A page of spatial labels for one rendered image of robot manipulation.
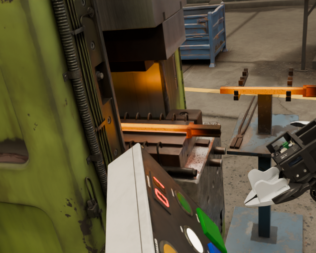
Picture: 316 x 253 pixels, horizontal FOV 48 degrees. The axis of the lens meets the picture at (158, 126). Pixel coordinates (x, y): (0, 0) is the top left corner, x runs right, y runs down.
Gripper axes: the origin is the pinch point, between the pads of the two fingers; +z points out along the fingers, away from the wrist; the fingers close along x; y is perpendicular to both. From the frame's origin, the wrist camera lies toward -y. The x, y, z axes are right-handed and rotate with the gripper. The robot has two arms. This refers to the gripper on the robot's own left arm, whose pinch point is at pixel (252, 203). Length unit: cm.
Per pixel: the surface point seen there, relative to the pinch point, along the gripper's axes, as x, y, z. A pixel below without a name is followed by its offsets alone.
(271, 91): -78, -28, -26
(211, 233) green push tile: 2.8, 2.0, 9.6
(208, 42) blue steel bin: -408, -107, -38
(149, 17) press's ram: -31.3, 35.2, -5.1
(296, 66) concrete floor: -354, -183, -105
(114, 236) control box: 14.4, 22.5, 16.6
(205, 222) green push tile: 0.5, 2.9, 9.6
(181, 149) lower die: -38.2, -2.5, 11.3
